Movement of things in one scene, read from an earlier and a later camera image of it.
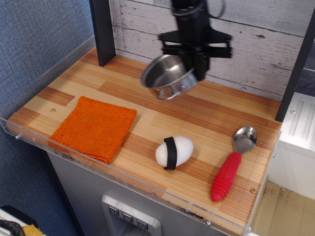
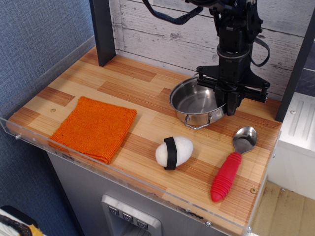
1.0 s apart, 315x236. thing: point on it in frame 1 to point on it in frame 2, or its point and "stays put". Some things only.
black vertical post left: (102, 17) stays put
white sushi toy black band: (173, 152) stays put
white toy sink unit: (293, 167) stays put
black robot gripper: (197, 42) to (234, 78)
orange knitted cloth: (94, 129) stays put
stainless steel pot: (168, 74) to (195, 103)
